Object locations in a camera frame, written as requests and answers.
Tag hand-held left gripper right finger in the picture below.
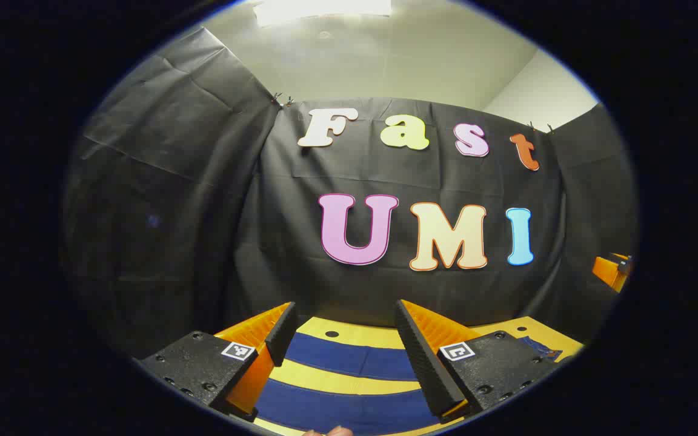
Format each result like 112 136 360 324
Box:
394 299 568 423

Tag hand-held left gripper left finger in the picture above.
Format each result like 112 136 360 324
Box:
134 301 298 423

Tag blue denim jeans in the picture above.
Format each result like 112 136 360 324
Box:
255 332 563 435

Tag black backdrop cloth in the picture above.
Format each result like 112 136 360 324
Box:
61 27 639 358

